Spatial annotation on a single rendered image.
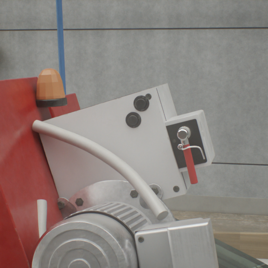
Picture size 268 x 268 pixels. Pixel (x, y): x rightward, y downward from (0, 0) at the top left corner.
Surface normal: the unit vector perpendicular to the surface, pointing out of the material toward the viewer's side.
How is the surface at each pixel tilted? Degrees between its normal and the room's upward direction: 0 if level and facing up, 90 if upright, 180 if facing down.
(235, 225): 0
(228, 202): 90
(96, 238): 81
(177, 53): 90
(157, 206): 45
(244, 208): 90
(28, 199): 70
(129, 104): 90
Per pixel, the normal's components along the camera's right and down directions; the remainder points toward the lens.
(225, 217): 0.00, -0.99
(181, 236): -0.19, -0.03
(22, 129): 0.92, -0.31
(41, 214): 0.40, -0.51
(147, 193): -0.20, -0.57
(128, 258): 0.67, -0.27
